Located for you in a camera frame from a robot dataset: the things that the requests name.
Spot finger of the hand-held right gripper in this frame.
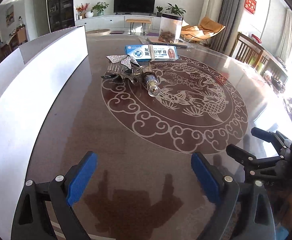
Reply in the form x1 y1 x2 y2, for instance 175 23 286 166
251 127 292 150
226 144 284 172

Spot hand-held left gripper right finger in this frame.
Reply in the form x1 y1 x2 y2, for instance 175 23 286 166
191 152 276 240

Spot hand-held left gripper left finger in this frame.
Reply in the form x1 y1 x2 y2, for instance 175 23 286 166
11 151 98 240

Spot brown patterned glass desktop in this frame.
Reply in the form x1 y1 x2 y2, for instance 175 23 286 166
23 34 292 240

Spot person's right hand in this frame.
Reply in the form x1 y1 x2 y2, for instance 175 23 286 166
267 189 292 235

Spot white sheer curtain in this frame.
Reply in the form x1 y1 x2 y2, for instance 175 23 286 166
277 7 292 67

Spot dark metal hair clip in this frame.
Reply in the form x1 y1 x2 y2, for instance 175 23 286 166
100 70 140 85

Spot glass perfume bottle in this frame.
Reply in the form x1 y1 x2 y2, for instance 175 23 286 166
140 65 161 97

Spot grey curtain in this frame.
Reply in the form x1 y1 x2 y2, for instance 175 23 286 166
212 0 249 55

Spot orange lounge chair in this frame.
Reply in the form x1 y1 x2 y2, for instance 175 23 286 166
181 16 226 42

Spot rhinestone bow hair clip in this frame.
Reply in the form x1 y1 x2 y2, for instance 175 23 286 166
106 54 143 75

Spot blue white medicine box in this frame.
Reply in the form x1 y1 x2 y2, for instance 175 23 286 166
125 44 179 62

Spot clear plastic jar black lid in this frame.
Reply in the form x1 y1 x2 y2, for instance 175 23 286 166
158 13 184 44

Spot white covered floor air conditioner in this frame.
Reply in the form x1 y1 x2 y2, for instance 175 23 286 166
198 0 226 28

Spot flat plastic wrapped board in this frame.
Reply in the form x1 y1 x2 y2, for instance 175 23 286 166
138 35 194 50

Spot round beige floor cushion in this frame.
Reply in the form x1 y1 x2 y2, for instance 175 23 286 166
86 29 111 36

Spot large leafy potted plant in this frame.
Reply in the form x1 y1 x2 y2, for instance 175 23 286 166
165 3 186 17

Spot white television cabinet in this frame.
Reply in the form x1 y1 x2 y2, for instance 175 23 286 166
75 14 163 34

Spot white vase red flowers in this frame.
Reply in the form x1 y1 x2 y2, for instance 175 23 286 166
75 3 94 20

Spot wooden bench hairpin legs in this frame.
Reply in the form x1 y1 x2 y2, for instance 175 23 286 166
125 19 152 35

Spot white door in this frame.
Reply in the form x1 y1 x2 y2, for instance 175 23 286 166
33 0 48 40

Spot green potted plant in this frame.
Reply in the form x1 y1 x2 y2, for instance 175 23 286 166
91 2 109 17

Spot dark glass display cabinet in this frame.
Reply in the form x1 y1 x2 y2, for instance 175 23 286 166
47 0 74 33

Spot black television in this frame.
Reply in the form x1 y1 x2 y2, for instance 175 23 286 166
113 0 156 15

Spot red wall hanging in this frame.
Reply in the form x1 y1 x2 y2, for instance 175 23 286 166
245 0 258 14

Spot framed wall painting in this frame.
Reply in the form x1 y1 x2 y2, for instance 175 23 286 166
5 4 14 27

